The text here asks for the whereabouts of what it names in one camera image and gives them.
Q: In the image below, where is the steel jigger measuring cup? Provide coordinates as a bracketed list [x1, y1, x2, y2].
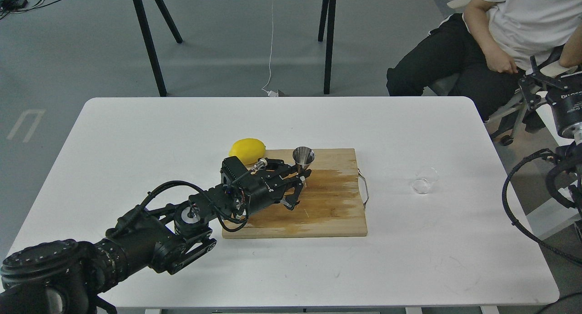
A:
[292, 147, 315, 181]

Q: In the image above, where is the seated person white shirt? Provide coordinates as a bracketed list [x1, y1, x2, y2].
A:
[386, 0, 582, 121]

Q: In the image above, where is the yellow lemon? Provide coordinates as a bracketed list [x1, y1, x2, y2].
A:
[229, 138, 266, 166]

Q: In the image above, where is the white cable on floor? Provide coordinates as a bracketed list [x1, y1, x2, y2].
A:
[261, 0, 280, 97]

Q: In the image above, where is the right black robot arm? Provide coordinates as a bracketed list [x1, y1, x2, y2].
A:
[502, 45, 582, 266]

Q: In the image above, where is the black metal table frame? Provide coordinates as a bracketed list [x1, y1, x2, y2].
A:
[129, 0, 337, 97]

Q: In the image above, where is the wooden cutting board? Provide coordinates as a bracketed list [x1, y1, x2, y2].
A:
[222, 148, 368, 239]

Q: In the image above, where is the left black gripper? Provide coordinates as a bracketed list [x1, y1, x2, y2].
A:
[221, 157, 312, 213]

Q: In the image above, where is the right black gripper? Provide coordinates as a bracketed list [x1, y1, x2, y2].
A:
[518, 44, 582, 140]

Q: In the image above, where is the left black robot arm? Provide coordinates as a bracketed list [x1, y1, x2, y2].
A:
[1, 157, 311, 314]

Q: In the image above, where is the clear glass cup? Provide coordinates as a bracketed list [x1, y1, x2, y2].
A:
[411, 166, 439, 194]

